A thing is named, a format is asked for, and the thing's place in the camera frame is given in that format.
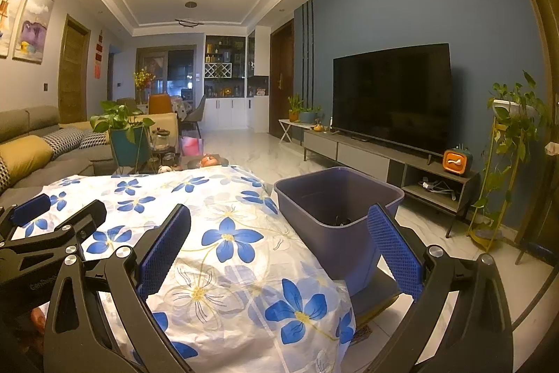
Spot houndstooth pillow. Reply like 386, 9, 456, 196
0, 157, 12, 194

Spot yellow flower bouquet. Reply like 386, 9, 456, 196
133, 69, 153, 103

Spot blue floral tablecloth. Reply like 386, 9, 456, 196
9, 165, 356, 373

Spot yellow pillow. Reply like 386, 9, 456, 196
0, 136, 53, 186

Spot yellow metal plant stand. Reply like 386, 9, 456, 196
465, 111, 525, 253

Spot light wooden door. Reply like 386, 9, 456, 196
59, 15, 92, 124

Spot diamond patterned pillow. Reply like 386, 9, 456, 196
79, 130, 110, 151
41, 127, 86, 162

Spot orange dining chair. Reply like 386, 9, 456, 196
148, 93, 173, 116

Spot orange tissue box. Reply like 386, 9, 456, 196
442, 143, 473, 177

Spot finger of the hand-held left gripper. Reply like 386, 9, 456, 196
0, 193, 53, 243
56, 199, 108, 257

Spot glass jar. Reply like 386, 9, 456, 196
151, 128, 173, 153

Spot grey television stand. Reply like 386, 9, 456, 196
303, 128, 481, 238

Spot white display cabinet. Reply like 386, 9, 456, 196
204, 28, 271, 133

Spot pothos in teal pot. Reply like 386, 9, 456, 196
89, 101, 155, 175

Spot dark wooden door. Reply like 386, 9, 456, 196
268, 18, 295, 138

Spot pink gift bag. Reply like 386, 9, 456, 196
180, 136, 204, 157

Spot fruit bowl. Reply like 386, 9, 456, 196
194, 155, 228, 168

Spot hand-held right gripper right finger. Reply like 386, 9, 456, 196
367, 202, 514, 373

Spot person's left hand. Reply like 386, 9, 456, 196
28, 305, 47, 334

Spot red hanging decoration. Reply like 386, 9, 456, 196
94, 30, 104, 81

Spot grey fabric sofa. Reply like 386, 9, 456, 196
0, 106, 180, 208

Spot purple abstract painting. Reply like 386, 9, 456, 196
12, 0, 55, 63

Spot pothos in white pot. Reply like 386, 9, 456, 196
472, 71, 553, 225

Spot small potted plants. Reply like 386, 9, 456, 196
287, 93, 324, 124

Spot black flat television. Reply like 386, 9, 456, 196
333, 43, 452, 157

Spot white folding side table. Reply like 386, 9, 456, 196
278, 119, 308, 144

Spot sailing ship painting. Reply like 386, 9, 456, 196
0, 0, 28, 59

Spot yellow sofa throw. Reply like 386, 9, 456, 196
59, 113, 180, 138

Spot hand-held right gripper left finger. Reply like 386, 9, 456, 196
44, 202, 193, 373

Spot grey dining chair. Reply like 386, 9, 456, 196
181, 94, 207, 138

